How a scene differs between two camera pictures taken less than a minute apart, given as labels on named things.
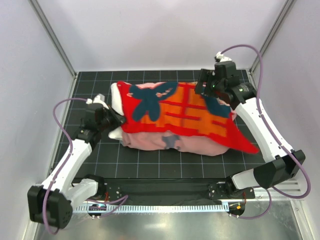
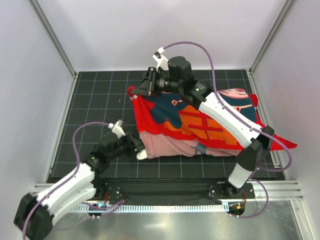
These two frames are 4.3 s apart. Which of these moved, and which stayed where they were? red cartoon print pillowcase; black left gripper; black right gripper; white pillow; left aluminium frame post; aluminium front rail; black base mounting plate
Moved: white pillow; red cartoon print pillowcase; black right gripper; black left gripper
Stayed: black base mounting plate; left aluminium frame post; aluminium front rail
